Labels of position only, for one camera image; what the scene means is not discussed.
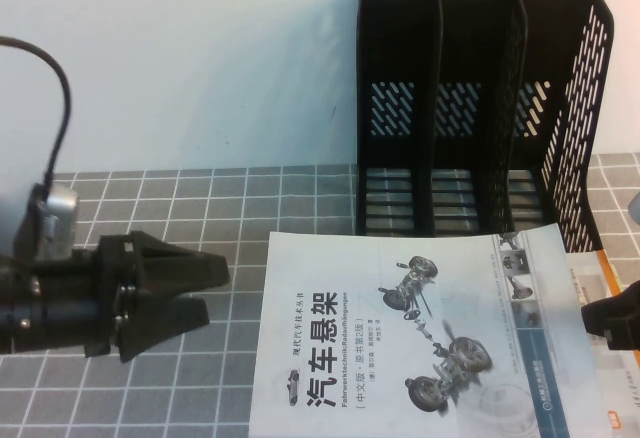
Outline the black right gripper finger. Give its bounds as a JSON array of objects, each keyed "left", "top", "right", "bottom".
[{"left": 581, "top": 280, "right": 640, "bottom": 354}]

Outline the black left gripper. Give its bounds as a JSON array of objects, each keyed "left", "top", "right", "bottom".
[{"left": 74, "top": 231, "right": 231, "bottom": 363}]

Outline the white orange-edged ROS2 book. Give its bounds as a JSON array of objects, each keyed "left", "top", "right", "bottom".
[{"left": 564, "top": 249, "right": 640, "bottom": 438}]

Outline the white car suspension book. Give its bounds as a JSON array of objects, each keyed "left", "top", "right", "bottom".
[{"left": 248, "top": 222, "right": 604, "bottom": 438}]

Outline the black plastic book stand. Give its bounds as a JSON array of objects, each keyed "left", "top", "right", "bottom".
[{"left": 353, "top": 0, "right": 615, "bottom": 255}]

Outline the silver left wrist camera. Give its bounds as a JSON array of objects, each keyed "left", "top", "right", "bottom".
[{"left": 19, "top": 182, "right": 81, "bottom": 262}]

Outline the black camera cable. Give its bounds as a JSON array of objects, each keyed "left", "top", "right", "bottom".
[{"left": 0, "top": 35, "right": 74, "bottom": 189}]

